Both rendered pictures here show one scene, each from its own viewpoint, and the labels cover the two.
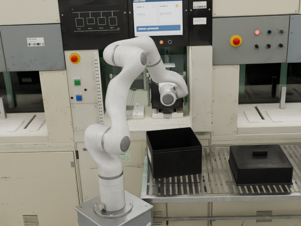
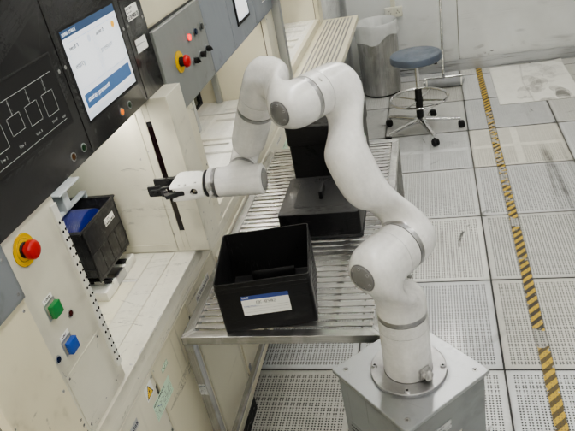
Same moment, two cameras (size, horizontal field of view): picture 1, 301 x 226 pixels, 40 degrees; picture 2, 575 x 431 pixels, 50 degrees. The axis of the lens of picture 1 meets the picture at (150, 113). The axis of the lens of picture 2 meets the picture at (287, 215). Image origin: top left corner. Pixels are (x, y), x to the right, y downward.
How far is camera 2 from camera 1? 215 cm
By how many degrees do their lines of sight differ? 68
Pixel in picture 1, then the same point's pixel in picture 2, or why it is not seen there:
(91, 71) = (62, 257)
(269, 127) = not seen: hidden behind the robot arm
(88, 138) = (400, 268)
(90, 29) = (24, 149)
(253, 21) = (180, 20)
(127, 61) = (353, 90)
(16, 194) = not seen: outside the picture
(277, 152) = (316, 180)
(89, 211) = (425, 404)
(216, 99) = not seen: hidden behind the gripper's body
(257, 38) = (191, 48)
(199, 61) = (177, 116)
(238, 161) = (335, 209)
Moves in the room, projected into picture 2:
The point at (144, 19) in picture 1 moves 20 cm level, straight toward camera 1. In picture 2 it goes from (89, 73) to (167, 61)
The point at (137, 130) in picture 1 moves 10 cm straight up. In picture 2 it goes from (157, 319) to (146, 292)
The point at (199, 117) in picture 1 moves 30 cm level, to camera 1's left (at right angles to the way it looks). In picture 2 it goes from (206, 216) to (180, 271)
